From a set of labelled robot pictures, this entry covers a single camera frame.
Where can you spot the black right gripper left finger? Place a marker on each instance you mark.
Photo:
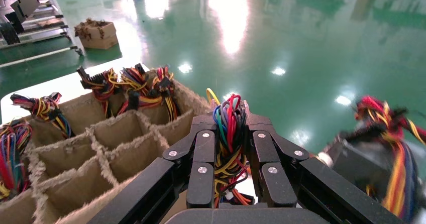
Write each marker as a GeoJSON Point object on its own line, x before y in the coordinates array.
{"type": "Point", "coordinates": [203, 149]}

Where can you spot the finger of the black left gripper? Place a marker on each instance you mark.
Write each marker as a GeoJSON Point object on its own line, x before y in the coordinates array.
{"type": "Point", "coordinates": [10, 32]}

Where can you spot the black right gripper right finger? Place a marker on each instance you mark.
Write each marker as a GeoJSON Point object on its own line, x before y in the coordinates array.
{"type": "Point", "coordinates": [263, 149]}

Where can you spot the metal pipe rack cart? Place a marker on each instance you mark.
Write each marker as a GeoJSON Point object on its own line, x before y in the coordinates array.
{"type": "Point", "coordinates": [50, 31]}

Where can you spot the white rack pipe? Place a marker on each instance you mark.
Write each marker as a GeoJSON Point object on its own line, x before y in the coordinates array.
{"type": "Point", "coordinates": [324, 159]}

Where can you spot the small brown cardboard box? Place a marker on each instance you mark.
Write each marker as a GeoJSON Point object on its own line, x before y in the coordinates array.
{"type": "Point", "coordinates": [96, 36]}

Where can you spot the dark grey power supply unit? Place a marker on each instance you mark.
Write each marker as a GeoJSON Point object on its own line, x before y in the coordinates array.
{"type": "Point", "coordinates": [366, 162]}

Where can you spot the cardboard box with dividers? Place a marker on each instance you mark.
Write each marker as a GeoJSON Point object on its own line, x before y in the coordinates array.
{"type": "Point", "coordinates": [76, 179]}

